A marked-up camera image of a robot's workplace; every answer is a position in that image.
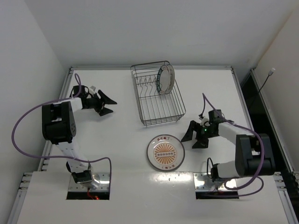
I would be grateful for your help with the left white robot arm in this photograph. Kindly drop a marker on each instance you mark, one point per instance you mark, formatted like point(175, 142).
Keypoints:
point(58, 126)

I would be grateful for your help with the black cable white plug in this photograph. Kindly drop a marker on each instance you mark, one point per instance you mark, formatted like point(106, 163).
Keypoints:
point(270, 73)

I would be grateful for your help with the white plate grey pattern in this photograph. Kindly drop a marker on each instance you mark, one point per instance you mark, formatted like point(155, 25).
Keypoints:
point(172, 78)

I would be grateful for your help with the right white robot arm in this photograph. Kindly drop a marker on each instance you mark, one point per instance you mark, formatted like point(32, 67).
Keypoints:
point(253, 153)

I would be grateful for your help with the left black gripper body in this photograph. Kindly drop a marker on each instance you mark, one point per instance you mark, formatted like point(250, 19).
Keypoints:
point(99, 104)

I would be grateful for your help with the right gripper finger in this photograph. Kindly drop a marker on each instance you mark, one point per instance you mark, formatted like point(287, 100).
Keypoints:
point(201, 143)
point(193, 127)

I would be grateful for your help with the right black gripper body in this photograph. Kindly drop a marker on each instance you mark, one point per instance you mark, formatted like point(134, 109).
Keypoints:
point(197, 133)

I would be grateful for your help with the green rimmed white plate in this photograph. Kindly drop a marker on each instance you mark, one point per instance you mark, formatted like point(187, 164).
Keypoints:
point(163, 80)

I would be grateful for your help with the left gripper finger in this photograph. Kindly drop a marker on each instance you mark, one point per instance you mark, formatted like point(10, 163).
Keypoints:
point(106, 99)
point(102, 111)

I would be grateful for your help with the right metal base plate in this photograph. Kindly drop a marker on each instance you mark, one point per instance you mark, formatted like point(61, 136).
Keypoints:
point(204, 184)

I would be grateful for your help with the orange sunburst plate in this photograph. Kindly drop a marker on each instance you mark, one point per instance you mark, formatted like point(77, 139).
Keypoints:
point(165, 153)

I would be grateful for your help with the metal base plate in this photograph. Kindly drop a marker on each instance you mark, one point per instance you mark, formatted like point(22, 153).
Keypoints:
point(97, 182)
point(204, 184)

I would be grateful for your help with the grey wire dish rack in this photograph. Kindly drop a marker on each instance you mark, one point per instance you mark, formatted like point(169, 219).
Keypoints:
point(153, 108)

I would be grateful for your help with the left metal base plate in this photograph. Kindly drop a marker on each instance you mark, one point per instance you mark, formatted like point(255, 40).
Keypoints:
point(97, 182)

